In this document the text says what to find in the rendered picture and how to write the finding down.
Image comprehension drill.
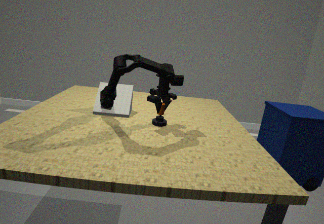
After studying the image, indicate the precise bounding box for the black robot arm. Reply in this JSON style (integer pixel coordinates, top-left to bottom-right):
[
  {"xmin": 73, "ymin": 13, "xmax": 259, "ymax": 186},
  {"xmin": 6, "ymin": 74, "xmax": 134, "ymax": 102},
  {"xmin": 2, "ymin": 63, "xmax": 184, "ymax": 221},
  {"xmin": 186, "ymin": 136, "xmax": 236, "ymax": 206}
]
[{"xmin": 100, "ymin": 54, "xmax": 184, "ymax": 110}]

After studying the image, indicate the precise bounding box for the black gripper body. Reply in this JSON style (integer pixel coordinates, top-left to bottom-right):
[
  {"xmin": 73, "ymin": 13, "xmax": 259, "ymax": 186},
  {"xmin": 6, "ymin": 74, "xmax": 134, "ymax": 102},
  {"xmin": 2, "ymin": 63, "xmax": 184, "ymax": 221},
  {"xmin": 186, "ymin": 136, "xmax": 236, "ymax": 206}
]
[{"xmin": 147, "ymin": 85, "xmax": 177, "ymax": 103}]

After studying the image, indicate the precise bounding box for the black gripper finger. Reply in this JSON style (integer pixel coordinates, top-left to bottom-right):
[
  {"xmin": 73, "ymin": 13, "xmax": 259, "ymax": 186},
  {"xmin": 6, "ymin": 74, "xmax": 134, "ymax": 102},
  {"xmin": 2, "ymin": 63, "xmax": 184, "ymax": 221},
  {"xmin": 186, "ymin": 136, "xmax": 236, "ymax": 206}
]
[
  {"xmin": 155, "ymin": 102, "xmax": 162, "ymax": 113},
  {"xmin": 162, "ymin": 99, "xmax": 172, "ymax": 110}
]

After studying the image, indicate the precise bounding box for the orange knob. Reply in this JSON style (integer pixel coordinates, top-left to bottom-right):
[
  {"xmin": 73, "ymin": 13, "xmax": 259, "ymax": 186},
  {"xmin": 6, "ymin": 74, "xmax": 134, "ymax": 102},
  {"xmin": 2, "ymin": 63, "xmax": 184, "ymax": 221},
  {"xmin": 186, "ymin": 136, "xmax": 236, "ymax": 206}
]
[{"xmin": 157, "ymin": 103, "xmax": 165, "ymax": 115}]

